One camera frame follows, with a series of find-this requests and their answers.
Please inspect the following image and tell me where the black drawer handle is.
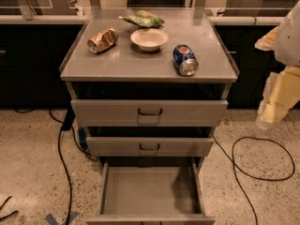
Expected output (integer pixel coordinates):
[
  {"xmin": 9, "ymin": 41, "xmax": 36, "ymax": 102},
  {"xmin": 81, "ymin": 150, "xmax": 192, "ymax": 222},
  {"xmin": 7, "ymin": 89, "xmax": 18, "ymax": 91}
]
[
  {"xmin": 138, "ymin": 108, "xmax": 163, "ymax": 116},
  {"xmin": 139, "ymin": 143, "xmax": 160, "ymax": 151}
]

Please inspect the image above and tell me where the black cable bottom left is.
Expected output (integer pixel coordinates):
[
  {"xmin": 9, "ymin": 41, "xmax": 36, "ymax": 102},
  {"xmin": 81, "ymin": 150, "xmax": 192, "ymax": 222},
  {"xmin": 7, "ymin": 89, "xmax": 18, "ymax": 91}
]
[{"xmin": 0, "ymin": 195, "xmax": 20, "ymax": 222}]

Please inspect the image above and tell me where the green chip bag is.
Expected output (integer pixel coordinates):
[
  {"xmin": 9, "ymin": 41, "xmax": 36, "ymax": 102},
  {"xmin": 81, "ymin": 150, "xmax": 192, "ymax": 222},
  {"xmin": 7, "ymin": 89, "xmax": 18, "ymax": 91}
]
[{"xmin": 119, "ymin": 10, "xmax": 165, "ymax": 28}]

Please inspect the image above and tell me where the white bowl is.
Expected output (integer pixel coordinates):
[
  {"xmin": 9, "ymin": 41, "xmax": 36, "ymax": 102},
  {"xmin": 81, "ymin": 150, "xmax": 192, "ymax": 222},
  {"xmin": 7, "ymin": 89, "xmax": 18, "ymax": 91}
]
[{"xmin": 130, "ymin": 28, "xmax": 169, "ymax": 52}]

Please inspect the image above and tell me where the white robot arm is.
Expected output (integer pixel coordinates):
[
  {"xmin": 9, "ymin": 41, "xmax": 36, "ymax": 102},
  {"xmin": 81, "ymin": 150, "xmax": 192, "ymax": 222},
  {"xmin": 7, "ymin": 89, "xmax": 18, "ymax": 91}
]
[{"xmin": 255, "ymin": 2, "xmax": 300, "ymax": 129}]

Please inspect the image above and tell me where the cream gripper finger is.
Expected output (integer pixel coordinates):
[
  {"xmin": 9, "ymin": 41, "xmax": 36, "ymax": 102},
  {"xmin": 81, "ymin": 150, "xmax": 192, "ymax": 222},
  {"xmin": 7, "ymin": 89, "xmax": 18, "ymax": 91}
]
[
  {"xmin": 256, "ymin": 67, "xmax": 300, "ymax": 129},
  {"xmin": 254, "ymin": 27, "xmax": 278, "ymax": 52}
]

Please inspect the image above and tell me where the crushed gold soda can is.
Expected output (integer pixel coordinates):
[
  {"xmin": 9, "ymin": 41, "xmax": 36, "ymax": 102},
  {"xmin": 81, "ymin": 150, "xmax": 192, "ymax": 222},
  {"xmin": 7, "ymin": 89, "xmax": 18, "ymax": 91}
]
[{"xmin": 87, "ymin": 27, "xmax": 118, "ymax": 53}]

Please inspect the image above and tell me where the black floor cable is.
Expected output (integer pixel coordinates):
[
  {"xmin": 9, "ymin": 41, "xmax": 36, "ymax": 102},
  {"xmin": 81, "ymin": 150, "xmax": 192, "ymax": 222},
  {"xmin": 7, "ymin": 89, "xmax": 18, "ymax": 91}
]
[
  {"xmin": 212, "ymin": 135, "xmax": 296, "ymax": 225},
  {"xmin": 13, "ymin": 107, "xmax": 98, "ymax": 225}
]

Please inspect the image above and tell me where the grey top drawer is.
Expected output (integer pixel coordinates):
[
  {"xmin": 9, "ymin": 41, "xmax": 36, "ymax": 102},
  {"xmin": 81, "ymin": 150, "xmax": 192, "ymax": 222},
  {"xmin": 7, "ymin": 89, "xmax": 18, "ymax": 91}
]
[{"xmin": 71, "ymin": 99, "xmax": 228, "ymax": 127}]

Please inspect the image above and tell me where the black floor cable right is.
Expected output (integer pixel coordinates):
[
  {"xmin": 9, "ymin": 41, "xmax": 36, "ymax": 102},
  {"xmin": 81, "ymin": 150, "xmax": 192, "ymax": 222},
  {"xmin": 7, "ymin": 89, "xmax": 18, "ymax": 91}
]
[{"xmin": 212, "ymin": 135, "xmax": 296, "ymax": 225}]

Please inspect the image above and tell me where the black middle drawer handle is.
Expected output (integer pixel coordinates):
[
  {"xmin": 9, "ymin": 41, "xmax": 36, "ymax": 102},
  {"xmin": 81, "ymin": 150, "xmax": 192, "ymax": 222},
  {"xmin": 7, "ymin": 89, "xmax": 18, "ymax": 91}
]
[{"xmin": 139, "ymin": 143, "xmax": 160, "ymax": 151}]

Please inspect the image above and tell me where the blue floor tape cross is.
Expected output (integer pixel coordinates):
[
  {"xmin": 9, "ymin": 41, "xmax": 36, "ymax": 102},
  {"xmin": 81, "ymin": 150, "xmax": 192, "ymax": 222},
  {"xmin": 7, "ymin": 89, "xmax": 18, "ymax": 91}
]
[{"xmin": 45, "ymin": 211, "xmax": 80, "ymax": 225}]

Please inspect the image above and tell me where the black top drawer handle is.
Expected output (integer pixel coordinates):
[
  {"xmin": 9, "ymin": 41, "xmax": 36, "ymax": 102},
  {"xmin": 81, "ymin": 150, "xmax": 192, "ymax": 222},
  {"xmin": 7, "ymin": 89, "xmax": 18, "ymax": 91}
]
[{"xmin": 138, "ymin": 108, "xmax": 163, "ymax": 116}]

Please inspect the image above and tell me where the blue pepsi can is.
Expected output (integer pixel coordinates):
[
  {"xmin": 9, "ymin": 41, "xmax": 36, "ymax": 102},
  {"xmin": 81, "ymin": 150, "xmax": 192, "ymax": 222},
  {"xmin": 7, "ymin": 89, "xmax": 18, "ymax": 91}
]
[{"xmin": 172, "ymin": 44, "xmax": 199, "ymax": 76}]

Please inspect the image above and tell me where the grey middle drawer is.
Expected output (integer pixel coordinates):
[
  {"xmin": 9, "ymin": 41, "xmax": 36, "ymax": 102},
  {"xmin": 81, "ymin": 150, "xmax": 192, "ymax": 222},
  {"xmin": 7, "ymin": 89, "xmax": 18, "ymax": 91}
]
[{"xmin": 86, "ymin": 137, "xmax": 213, "ymax": 157}]

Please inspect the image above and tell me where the grey open bottom drawer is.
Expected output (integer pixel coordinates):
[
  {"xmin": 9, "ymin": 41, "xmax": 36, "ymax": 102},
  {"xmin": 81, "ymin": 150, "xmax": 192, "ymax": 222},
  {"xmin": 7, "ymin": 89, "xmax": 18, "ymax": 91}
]
[{"xmin": 86, "ymin": 160, "xmax": 216, "ymax": 225}]

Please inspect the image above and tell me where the grey drawer cabinet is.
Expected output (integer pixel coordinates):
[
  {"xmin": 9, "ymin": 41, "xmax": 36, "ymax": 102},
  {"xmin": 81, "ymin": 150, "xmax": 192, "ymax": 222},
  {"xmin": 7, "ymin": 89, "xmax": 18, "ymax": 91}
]
[{"xmin": 61, "ymin": 8, "xmax": 238, "ymax": 169}]

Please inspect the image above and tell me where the black floor cable left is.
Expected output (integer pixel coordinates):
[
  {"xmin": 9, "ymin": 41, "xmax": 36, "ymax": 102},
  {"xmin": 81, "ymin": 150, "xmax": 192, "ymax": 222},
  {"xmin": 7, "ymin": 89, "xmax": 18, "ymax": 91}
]
[{"xmin": 13, "ymin": 107, "xmax": 98, "ymax": 225}]

